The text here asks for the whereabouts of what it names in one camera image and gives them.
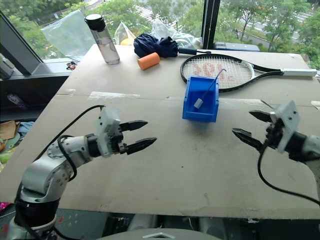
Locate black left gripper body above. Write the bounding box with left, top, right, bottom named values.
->
left=109, top=123, right=127, bottom=154

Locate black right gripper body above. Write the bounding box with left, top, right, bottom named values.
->
left=264, top=112, right=286, bottom=151

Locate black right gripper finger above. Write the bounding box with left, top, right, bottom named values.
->
left=232, top=128, right=267, bottom=154
left=249, top=110, right=273, bottom=124

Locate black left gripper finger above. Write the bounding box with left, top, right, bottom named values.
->
left=119, top=120, right=149, bottom=133
left=124, top=137, right=158, bottom=155

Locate blue plastic bin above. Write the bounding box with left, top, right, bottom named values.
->
left=181, top=75, right=221, bottom=123

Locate black white tennis racket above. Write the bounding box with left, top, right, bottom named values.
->
left=179, top=53, right=318, bottom=94

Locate orange foam cylinder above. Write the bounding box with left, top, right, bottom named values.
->
left=136, top=51, right=161, bottom=71

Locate clear water bottle black lid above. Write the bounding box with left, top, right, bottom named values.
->
left=84, top=13, right=121, bottom=66

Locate navy folded umbrella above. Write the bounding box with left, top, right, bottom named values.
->
left=133, top=32, right=212, bottom=59

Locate plastic bag with yellow fruit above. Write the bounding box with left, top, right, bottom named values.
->
left=114, top=21, right=137, bottom=47

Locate gray rounded robot torso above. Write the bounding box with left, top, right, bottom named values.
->
left=97, top=226, right=227, bottom=240

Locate crumpled clear plastic bag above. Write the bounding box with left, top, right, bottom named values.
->
left=149, top=18, right=204, bottom=50

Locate purple patterned object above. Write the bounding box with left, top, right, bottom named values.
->
left=6, top=93, right=29, bottom=111

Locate brown cardboard piece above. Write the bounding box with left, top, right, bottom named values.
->
left=0, top=120, right=21, bottom=141

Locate large clear plastic bag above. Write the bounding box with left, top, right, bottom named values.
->
left=40, top=9, right=91, bottom=59

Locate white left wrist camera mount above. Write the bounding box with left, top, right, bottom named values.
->
left=95, top=106, right=121, bottom=159

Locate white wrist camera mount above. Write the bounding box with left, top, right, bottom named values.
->
left=270, top=99, right=301, bottom=154
left=95, top=106, right=121, bottom=159

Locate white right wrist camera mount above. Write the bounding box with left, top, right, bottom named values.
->
left=270, top=99, right=301, bottom=154

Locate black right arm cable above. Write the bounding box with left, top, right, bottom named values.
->
left=257, top=146, right=320, bottom=206

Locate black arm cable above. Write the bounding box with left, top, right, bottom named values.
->
left=257, top=146, right=320, bottom=206
left=34, top=104, right=106, bottom=182

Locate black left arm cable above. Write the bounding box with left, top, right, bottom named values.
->
left=34, top=104, right=106, bottom=182

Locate black window frame post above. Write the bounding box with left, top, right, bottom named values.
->
left=201, top=0, right=222, bottom=50

